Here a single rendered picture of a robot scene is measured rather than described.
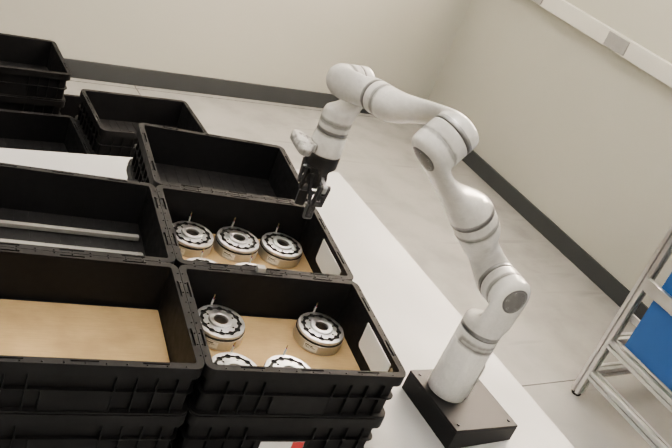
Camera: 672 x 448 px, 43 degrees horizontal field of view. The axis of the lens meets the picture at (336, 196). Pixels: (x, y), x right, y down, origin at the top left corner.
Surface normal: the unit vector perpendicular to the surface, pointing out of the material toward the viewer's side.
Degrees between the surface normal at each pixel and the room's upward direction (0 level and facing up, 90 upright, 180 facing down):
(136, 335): 0
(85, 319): 0
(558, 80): 90
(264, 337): 0
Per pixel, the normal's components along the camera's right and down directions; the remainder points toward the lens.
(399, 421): 0.33, -0.84
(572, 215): -0.83, -0.04
